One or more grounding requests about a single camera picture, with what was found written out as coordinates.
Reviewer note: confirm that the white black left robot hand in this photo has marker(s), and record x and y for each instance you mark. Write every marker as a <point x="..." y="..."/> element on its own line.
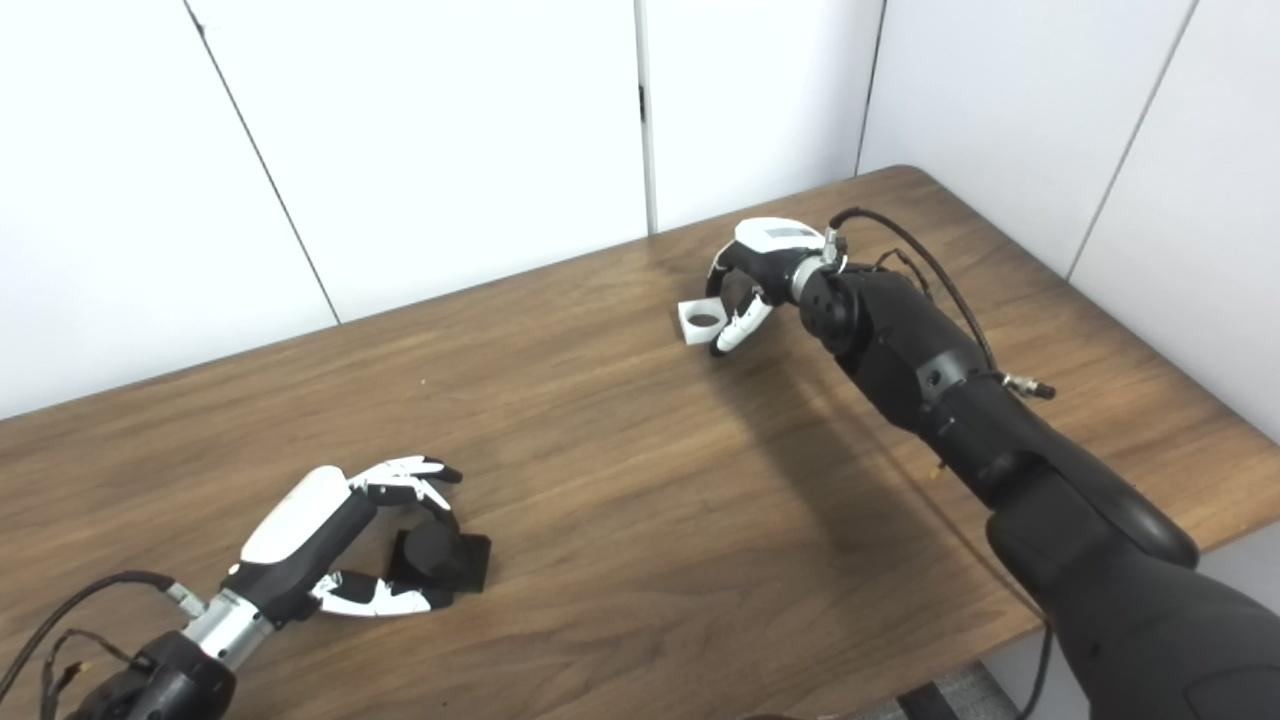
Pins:
<point x="300" y="520"/>

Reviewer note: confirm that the white square piece with hole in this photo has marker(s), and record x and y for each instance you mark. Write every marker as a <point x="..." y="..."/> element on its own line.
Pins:
<point x="690" y="335"/>

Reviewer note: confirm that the black peg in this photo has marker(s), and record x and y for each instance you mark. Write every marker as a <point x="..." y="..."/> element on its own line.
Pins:
<point x="440" y="560"/>

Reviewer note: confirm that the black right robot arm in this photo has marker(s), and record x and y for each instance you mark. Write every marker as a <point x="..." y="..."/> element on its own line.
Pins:
<point x="1000" y="430"/>

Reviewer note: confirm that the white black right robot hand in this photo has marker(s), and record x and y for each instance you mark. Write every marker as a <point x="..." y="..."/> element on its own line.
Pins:
<point x="775" y="245"/>

